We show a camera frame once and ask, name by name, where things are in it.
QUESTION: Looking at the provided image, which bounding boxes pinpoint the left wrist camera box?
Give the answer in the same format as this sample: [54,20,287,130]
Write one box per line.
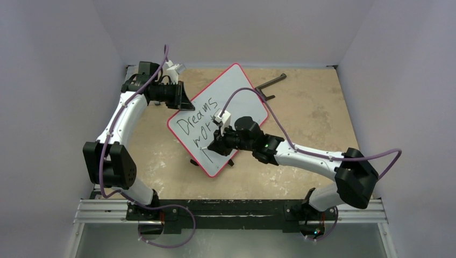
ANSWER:
[163,60,186,83]

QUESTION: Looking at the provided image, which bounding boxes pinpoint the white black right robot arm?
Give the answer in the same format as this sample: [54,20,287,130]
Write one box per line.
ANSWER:
[207,115,379,219]

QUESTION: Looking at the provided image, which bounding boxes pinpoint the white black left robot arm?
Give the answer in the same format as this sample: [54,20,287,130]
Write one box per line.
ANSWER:
[83,61,195,220]

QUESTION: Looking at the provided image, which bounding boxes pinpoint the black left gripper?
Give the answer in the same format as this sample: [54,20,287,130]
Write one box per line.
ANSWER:
[151,80,194,110]

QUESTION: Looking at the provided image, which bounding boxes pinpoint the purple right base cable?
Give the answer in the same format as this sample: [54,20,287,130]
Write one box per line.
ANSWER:
[303,206,339,243]

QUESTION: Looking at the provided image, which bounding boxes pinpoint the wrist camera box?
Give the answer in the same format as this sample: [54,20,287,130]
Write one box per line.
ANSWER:
[163,60,186,83]
[212,109,231,136]

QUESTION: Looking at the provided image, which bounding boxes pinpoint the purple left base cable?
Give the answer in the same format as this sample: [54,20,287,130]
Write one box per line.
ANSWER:
[138,205,197,249]

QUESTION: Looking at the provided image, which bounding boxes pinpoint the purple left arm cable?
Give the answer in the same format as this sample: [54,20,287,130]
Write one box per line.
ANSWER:
[98,44,169,211]

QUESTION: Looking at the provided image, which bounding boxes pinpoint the pink framed whiteboard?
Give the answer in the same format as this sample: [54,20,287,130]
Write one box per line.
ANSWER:
[167,63,268,177]

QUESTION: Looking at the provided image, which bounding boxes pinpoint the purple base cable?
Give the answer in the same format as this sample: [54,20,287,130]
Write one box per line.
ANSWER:
[303,206,339,243]
[138,205,197,249]

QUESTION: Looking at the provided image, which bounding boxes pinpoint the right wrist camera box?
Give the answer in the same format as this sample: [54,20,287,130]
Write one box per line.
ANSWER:
[212,109,231,136]

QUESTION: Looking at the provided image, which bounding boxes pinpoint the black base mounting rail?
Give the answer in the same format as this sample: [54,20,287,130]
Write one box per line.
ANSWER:
[126,196,337,237]

